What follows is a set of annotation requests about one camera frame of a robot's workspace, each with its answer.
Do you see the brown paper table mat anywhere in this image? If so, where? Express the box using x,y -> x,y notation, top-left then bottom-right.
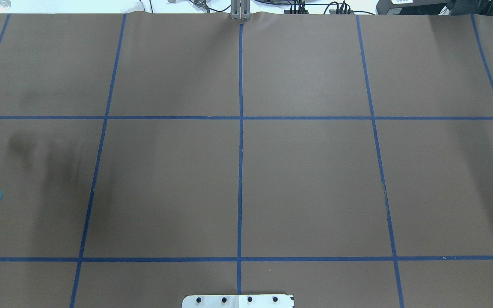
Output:
0,12 -> 493,308

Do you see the black computer box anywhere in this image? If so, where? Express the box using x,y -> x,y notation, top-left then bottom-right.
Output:
376,0 -> 448,15

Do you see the aluminium frame post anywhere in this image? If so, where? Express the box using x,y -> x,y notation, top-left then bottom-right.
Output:
230,0 -> 252,20

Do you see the white column base plate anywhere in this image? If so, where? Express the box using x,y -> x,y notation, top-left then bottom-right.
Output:
181,294 -> 295,308

